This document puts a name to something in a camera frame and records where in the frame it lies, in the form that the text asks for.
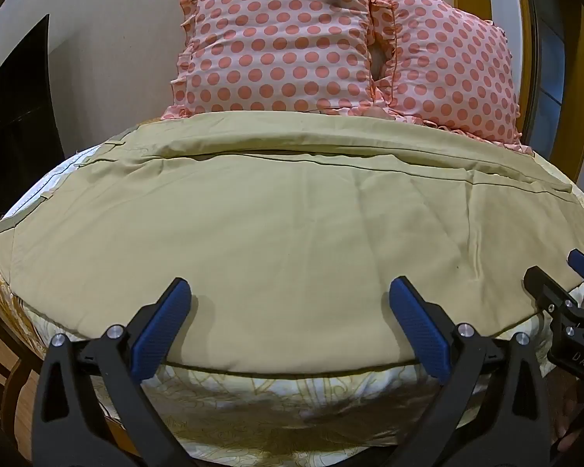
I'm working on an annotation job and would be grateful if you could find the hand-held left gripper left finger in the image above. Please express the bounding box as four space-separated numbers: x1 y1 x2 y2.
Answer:
36 277 193 467

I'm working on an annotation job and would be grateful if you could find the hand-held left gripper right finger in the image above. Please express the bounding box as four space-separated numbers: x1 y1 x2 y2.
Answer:
388 276 551 467

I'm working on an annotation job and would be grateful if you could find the beige blanket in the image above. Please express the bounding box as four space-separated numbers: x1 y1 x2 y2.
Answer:
0 111 584 376

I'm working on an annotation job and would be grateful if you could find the floral patterned bed sheet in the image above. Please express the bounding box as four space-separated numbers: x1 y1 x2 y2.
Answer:
0 143 584 467

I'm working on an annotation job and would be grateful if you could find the pink polka dot ruffled pillow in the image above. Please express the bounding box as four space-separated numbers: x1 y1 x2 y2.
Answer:
370 0 536 156
160 0 395 122

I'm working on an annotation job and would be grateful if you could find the wooden bed frame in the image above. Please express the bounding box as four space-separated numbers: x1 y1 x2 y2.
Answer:
0 248 47 453

